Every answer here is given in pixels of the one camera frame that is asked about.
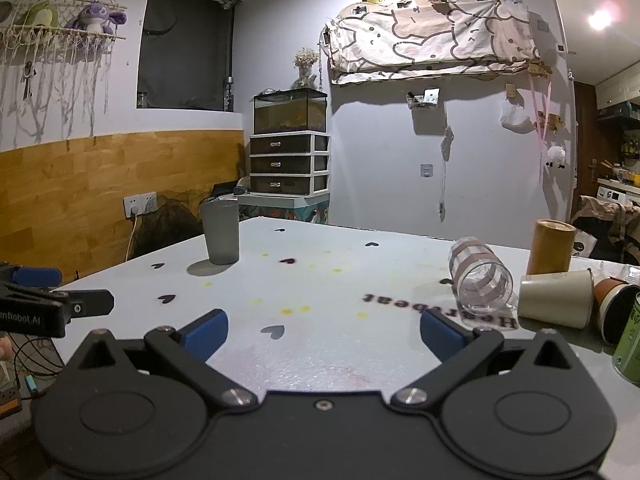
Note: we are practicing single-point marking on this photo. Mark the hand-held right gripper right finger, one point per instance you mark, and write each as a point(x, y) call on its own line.
point(442, 334)

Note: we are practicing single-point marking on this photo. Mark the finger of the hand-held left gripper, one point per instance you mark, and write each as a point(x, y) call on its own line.
point(37, 276)
point(90, 302)

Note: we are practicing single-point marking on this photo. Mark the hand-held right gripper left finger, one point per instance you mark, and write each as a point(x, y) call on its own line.
point(205, 334)

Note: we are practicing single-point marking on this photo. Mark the clear striped glass cup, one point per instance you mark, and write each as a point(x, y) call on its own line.
point(481, 276)

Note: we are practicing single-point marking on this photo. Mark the grey plastic cup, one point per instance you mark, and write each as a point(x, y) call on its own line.
point(220, 232)

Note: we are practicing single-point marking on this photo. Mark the beige paper cup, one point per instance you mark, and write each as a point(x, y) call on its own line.
point(555, 297)

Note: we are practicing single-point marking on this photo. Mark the brown bamboo cup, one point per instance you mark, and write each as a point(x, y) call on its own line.
point(550, 247)

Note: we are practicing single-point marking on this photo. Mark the brown paper cup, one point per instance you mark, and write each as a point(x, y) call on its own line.
point(612, 305)

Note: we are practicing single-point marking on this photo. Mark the person's left hand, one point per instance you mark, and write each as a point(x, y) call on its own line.
point(3, 349)

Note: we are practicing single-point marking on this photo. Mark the orange device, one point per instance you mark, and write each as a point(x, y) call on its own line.
point(9, 397)

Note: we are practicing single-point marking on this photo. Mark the dark mesh cloth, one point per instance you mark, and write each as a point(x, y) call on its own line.
point(167, 227)

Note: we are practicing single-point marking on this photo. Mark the printed storage box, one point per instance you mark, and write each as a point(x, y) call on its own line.
point(285, 210)

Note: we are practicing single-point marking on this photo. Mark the green can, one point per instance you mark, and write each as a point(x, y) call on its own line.
point(631, 345)

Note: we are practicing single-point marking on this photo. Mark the white drawer unit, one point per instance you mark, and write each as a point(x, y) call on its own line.
point(289, 164)

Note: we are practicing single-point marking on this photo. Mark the chair with draped cloth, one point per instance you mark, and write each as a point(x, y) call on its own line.
point(607, 225)

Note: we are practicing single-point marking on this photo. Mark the white hanging plush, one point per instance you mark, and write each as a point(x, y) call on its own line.
point(556, 156)

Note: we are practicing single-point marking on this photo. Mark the white washing machine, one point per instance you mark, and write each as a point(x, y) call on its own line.
point(617, 195)

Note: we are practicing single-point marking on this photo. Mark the white hanging bag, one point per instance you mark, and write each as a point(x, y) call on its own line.
point(515, 117)

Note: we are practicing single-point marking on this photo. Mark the brown wooden door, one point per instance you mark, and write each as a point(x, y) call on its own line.
point(584, 145)

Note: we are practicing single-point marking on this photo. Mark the glass fish tank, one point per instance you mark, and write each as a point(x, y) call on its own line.
point(290, 112)

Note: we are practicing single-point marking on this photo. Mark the dark bottle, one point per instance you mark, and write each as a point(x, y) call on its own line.
point(229, 94)

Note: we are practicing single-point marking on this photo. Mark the pink ribbon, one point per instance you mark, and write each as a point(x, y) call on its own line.
point(542, 110)

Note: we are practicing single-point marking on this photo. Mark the green plush toy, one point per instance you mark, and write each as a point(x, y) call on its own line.
point(39, 15)

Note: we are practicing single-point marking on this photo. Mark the purple plush toy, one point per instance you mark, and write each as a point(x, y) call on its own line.
point(95, 16)

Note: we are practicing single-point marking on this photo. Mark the dark window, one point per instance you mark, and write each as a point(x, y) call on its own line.
point(185, 45)

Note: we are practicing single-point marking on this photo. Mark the dried flower vase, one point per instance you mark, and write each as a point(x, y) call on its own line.
point(305, 67)

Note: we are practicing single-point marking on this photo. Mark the printed cartoon cloth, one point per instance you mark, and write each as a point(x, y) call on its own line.
point(430, 35)

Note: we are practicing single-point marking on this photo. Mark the ceiling lamp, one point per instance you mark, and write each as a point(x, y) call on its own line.
point(600, 19)

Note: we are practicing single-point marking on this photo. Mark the white wall outlet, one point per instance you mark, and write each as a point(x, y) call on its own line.
point(140, 205)

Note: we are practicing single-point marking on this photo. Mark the small wall socket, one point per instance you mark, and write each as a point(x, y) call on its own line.
point(426, 170)

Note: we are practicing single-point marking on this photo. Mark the macrame wall hammock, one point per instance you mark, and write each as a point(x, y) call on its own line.
point(55, 47)

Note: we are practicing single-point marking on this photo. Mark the clear wall shelf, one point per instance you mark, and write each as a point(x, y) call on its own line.
point(424, 100)

